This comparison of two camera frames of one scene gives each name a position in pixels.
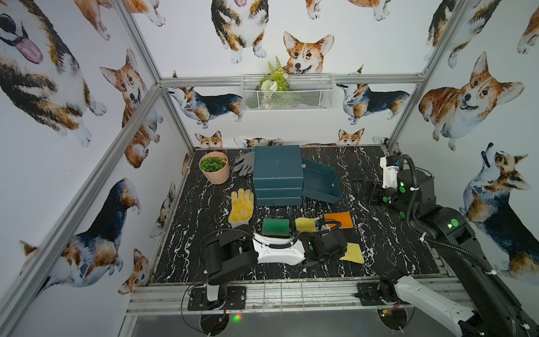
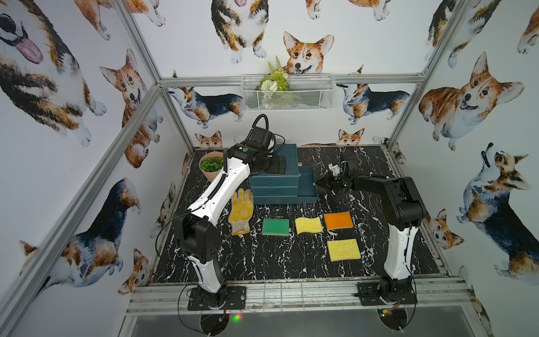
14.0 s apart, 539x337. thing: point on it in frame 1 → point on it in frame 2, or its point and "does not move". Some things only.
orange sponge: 344,217 does not move
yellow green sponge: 306,225 does not move
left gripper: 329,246 → 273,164
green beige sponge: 276,227 does not move
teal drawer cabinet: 278,175 does not move
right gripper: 367,183 → 327,182
